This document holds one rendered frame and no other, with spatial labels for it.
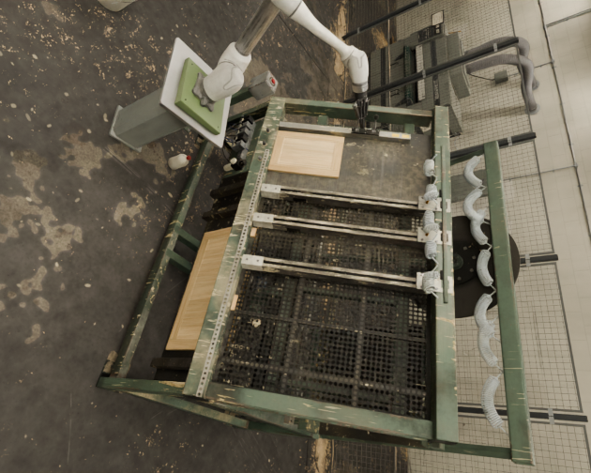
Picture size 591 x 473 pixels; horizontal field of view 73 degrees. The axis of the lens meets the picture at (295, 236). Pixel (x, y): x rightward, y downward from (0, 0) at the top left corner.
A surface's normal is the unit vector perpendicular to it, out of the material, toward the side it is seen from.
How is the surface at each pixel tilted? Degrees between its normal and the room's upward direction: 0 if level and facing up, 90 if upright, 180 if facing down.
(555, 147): 90
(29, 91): 0
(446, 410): 59
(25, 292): 0
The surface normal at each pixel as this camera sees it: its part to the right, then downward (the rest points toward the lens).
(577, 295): -0.55, -0.36
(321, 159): -0.04, -0.51
